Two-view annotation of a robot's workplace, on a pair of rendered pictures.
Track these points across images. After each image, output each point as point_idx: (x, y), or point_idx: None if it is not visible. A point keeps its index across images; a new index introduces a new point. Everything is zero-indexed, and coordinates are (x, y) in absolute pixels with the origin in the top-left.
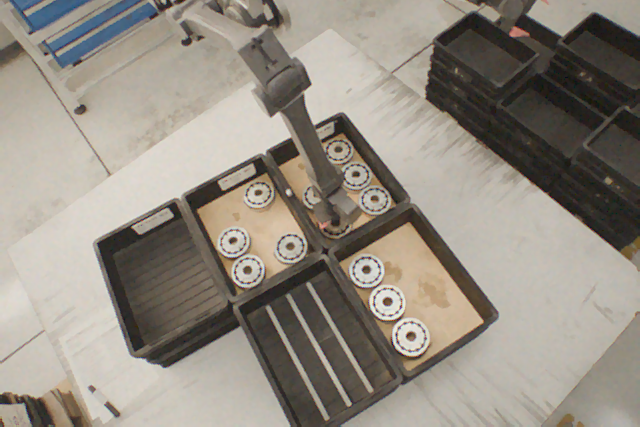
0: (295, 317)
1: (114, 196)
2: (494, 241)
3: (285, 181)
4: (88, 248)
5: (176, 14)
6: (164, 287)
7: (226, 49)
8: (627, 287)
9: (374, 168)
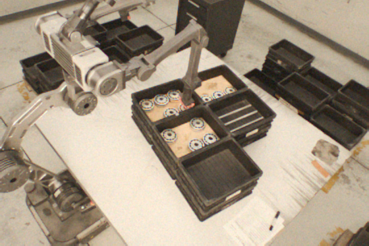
0: (227, 126)
1: (149, 242)
2: (182, 76)
3: (170, 116)
4: None
5: (147, 66)
6: (220, 179)
7: (180, 46)
8: None
9: (158, 92)
